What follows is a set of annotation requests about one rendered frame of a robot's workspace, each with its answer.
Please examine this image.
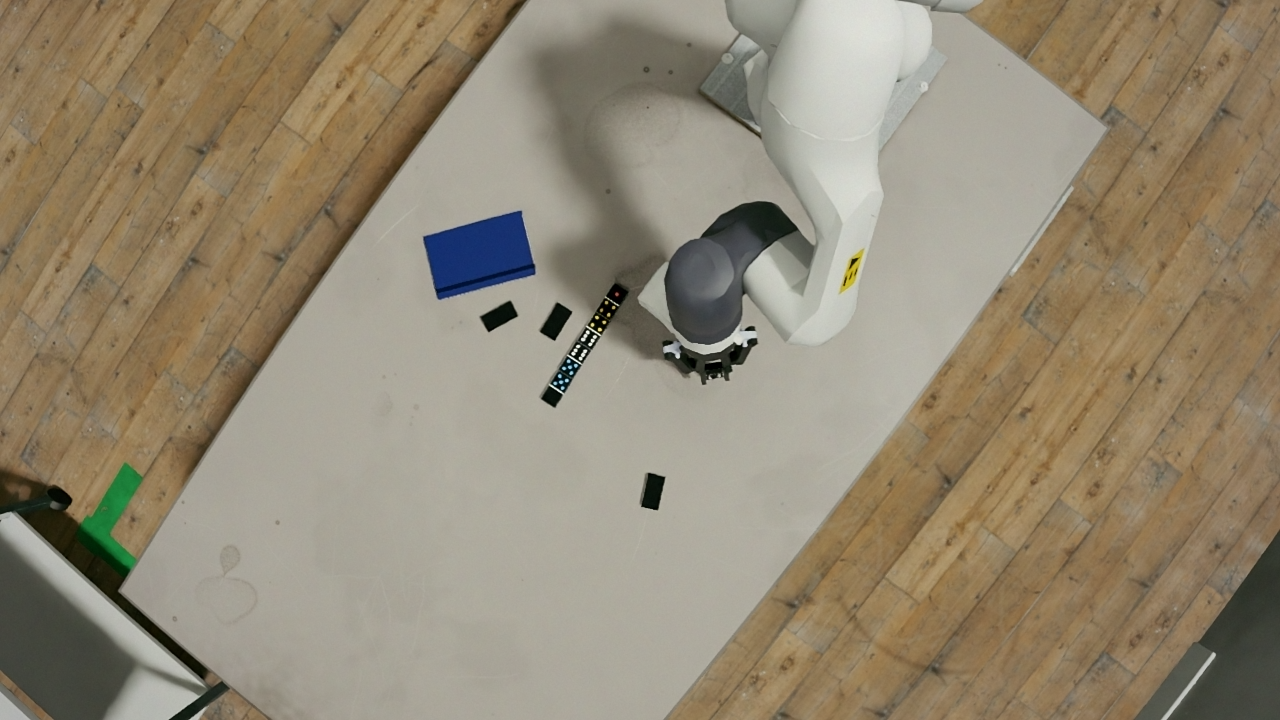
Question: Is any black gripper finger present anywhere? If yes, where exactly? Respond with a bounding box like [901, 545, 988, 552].
[662, 340, 707, 386]
[721, 325, 758, 380]

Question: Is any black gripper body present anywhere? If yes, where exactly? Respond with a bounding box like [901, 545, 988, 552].
[678, 342, 737, 361]

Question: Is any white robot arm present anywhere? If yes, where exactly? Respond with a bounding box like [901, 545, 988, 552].
[637, 0, 984, 354]

